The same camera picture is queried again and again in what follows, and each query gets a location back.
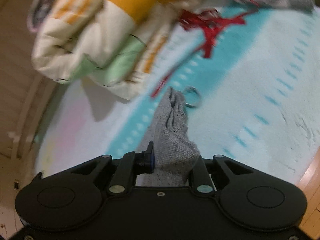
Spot grey knit pants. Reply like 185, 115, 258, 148
136, 87, 200, 187

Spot pastel flower bedsheet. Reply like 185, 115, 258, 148
35, 9, 319, 183

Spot cream leaf-print quilt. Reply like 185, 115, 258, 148
31, 0, 203, 100

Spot metal ring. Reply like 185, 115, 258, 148
183, 86, 202, 108

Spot red strap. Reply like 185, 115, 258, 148
150, 8, 258, 98

